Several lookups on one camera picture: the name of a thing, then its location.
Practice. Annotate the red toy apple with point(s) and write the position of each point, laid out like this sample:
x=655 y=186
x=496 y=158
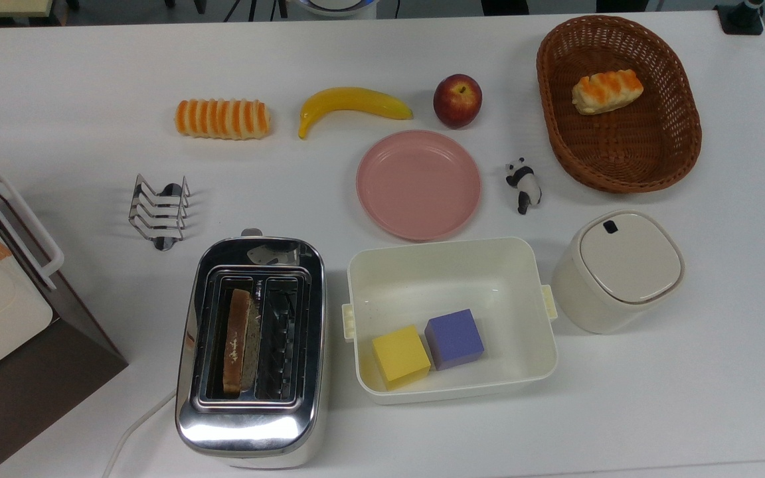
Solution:
x=457 y=101

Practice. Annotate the yellow foam cube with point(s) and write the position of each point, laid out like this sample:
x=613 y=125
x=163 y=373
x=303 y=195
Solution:
x=400 y=355

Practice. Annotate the glazed orange striped pastry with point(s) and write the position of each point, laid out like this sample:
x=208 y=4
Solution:
x=607 y=91

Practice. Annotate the cream rectangular plastic box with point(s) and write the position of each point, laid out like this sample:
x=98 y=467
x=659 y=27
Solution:
x=435 y=279

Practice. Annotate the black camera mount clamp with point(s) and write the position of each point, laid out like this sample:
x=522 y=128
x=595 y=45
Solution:
x=741 y=18

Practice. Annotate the black tripod legs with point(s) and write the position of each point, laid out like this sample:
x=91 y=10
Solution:
x=279 y=8

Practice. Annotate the orange striped bread roll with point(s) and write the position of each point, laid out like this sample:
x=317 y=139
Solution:
x=223 y=119

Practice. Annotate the pink round plate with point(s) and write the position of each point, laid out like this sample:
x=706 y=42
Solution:
x=418 y=184

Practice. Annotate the purple foam cube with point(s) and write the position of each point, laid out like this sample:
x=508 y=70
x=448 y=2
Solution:
x=454 y=338

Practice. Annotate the cream lidded trash bin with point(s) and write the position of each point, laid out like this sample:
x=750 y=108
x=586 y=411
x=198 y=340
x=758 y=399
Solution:
x=625 y=265

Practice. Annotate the brown toast bread slice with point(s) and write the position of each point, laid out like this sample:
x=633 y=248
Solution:
x=236 y=338

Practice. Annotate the small panda figurine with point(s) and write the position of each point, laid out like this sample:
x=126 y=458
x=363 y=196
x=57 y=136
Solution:
x=527 y=186

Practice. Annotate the yellow toy banana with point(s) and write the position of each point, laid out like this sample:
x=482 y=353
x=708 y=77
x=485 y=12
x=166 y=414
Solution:
x=356 y=99

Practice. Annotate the shiny chrome two-slot toaster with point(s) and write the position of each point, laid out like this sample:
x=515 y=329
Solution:
x=250 y=428

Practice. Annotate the brown wicker oval basket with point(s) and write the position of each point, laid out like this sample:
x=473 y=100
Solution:
x=621 y=153

